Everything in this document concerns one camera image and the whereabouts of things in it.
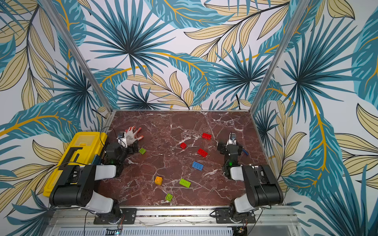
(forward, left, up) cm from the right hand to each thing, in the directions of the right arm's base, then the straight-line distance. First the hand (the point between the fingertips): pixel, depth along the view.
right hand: (231, 141), depth 92 cm
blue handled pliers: (-3, -10, -8) cm, 13 cm away
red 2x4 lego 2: (-4, +18, -8) cm, 20 cm away
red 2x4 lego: (+9, +13, -7) cm, 18 cm away
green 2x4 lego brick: (-22, +29, -9) cm, 38 cm away
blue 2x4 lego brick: (-12, +21, -8) cm, 26 cm away
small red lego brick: (+2, +30, -7) cm, 31 cm away
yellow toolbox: (-5, +78, +9) cm, 79 cm away
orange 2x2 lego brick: (-21, +44, -6) cm, 49 cm away
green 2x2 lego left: (-2, +56, -7) cm, 57 cm away
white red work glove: (+10, +66, -5) cm, 67 cm away
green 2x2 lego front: (-29, +38, -9) cm, 48 cm away
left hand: (+2, +63, -1) cm, 63 cm away
